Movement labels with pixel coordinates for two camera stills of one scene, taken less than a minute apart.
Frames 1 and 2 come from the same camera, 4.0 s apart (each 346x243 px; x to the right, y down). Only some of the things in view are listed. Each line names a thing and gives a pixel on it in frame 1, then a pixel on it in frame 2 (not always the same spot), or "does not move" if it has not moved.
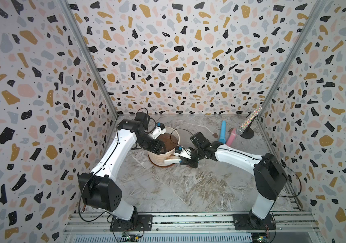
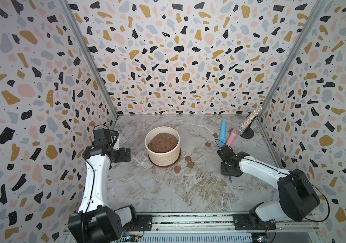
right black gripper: x=187 y=162 -> x=222 y=173
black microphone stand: x=249 y=132 does not move
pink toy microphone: x=231 y=137 does not move
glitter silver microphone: x=249 y=120 does not move
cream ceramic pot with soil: x=171 y=138 does not move
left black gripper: x=157 y=148 -> x=121 y=157
